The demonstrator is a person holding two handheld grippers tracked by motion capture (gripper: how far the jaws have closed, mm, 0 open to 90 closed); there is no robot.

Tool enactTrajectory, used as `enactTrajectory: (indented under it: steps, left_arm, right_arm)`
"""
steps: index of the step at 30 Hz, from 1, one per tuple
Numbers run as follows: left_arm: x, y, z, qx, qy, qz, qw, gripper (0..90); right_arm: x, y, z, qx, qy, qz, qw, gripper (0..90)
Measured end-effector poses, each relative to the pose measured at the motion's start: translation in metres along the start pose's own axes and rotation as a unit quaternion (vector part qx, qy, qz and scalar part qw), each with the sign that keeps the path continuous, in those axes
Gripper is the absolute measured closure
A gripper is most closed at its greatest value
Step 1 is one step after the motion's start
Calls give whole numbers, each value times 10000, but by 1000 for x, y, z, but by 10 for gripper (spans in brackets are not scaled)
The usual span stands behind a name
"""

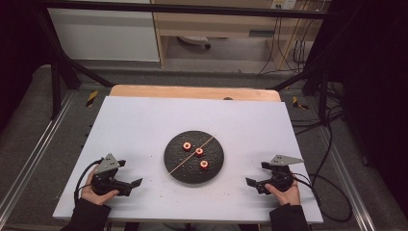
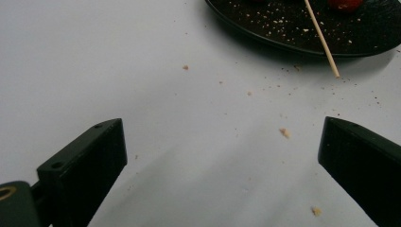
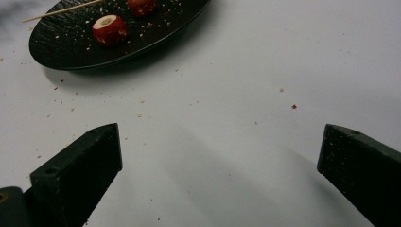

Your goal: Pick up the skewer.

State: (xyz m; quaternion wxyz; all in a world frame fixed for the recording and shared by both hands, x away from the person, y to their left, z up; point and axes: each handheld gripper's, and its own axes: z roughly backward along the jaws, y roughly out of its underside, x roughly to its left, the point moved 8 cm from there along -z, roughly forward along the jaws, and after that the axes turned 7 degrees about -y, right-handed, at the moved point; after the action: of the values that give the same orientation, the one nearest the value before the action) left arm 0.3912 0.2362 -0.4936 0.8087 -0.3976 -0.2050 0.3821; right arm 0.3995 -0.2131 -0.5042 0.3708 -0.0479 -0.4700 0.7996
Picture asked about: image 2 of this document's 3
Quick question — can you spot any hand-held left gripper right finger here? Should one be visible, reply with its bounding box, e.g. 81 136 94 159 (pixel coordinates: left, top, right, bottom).
317 115 401 227

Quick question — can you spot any black round plate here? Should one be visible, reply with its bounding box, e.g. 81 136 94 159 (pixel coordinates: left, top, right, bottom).
204 0 401 59

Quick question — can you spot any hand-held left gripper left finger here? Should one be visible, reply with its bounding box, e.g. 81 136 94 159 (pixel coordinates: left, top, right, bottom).
36 118 128 227

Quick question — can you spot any red hawthorn fruit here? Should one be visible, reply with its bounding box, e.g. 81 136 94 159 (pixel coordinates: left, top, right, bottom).
326 0 364 13

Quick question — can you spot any thin wooden skewer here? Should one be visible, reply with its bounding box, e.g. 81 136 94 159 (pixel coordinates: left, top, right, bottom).
303 0 341 79

